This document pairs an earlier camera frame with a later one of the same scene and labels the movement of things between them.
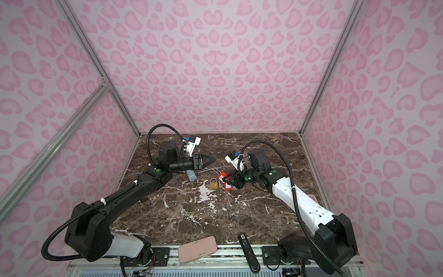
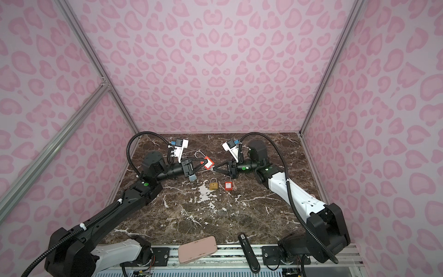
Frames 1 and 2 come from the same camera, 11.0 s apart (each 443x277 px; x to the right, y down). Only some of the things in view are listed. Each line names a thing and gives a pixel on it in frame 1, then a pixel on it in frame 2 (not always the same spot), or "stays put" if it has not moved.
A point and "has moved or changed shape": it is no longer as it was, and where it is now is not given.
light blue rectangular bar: (191, 175) stays put
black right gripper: (238, 182) → (232, 172)
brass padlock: (213, 184) stays put
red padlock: (222, 175) has moved or changed shape
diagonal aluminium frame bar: (12, 193) stays put
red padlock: (228, 187) stays put
